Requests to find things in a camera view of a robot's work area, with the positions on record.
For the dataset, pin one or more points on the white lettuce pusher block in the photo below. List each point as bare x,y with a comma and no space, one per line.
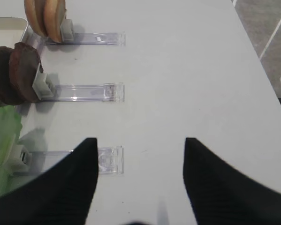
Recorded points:
18,158

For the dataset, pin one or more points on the sesame top bun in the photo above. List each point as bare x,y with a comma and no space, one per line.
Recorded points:
34,10

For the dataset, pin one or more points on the brown meat patty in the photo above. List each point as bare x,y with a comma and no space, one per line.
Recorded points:
23,64
8,94

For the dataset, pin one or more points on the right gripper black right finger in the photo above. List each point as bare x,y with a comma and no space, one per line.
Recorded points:
221,195

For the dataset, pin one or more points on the left brown meat patty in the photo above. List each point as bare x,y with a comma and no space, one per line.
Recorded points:
8,94

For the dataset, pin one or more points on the plain bun slice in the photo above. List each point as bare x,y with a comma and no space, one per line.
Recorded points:
54,13

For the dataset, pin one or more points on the white patty pusher block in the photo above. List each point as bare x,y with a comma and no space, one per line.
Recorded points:
43,86

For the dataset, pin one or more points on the white bun pusher block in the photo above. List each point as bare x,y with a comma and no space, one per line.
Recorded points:
67,32

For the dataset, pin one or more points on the green lettuce leaf in holder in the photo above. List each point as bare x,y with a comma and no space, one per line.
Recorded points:
10,127

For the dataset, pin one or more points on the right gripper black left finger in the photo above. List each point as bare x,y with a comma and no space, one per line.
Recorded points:
60,196

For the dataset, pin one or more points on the white rectangular tray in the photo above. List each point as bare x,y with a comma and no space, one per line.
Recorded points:
12,31

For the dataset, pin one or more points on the clear acrylic right rack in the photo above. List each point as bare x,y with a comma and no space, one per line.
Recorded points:
111,159

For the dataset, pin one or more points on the right brown meat patty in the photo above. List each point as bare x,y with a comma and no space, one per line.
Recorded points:
23,64

